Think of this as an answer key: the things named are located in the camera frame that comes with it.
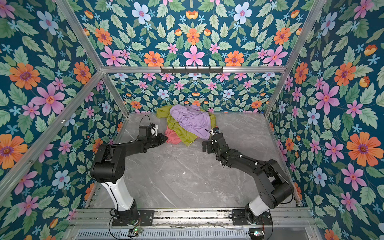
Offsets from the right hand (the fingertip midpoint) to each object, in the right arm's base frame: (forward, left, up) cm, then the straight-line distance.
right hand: (209, 141), depth 91 cm
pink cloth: (+6, +24, -4) cm, 25 cm away
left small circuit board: (-45, +39, -13) cm, 61 cm away
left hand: (+8, +27, -1) cm, 28 cm away
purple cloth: (+19, +9, -1) cm, 21 cm away
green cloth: (+8, +16, -7) cm, 19 cm away
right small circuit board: (-45, -22, -11) cm, 52 cm away
